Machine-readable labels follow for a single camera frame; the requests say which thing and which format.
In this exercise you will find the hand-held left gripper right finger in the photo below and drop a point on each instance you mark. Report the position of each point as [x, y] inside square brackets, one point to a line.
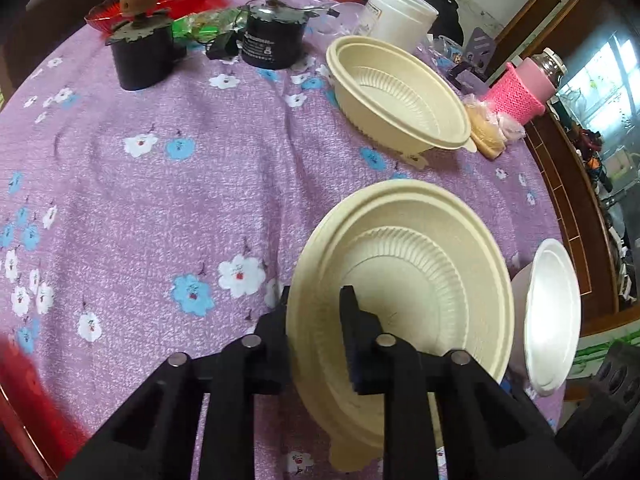
[357, 345]

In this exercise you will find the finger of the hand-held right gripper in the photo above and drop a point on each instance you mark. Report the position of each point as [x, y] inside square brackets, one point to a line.
[537, 412]

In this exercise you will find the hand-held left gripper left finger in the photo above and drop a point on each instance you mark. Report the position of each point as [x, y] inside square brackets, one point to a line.
[272, 355]

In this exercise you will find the cream plastic bowl wide rim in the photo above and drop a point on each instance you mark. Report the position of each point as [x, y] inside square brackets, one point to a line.
[425, 280]

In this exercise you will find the red plate with gold print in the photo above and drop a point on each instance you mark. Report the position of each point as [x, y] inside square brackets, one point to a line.
[30, 405]

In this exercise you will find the cream ribbed plastic bowl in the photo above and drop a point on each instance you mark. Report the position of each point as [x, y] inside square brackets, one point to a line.
[395, 95]

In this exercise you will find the wooden sideboard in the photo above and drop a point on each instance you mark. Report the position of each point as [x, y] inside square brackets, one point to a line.
[580, 220]

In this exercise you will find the purple floral tablecloth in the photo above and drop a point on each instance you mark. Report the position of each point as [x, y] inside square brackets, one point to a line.
[150, 200]

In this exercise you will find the clear bag of snacks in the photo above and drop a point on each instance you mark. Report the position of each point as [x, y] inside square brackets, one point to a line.
[492, 132]

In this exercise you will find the pink knit-sleeved thermos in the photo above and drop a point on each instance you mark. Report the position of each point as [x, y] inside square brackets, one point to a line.
[525, 90]

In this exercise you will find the black power adapter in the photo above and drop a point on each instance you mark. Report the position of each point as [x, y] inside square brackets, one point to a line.
[225, 47]

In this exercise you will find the black cylindrical motor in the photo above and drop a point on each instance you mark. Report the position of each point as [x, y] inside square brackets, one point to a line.
[272, 35]

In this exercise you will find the black motor with wooden block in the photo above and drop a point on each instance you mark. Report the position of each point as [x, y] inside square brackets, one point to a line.
[140, 57]

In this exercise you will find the white plastic jar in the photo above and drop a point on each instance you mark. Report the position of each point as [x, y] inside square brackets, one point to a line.
[397, 17]

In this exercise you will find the green snack packet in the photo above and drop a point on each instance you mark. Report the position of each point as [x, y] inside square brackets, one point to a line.
[205, 22]

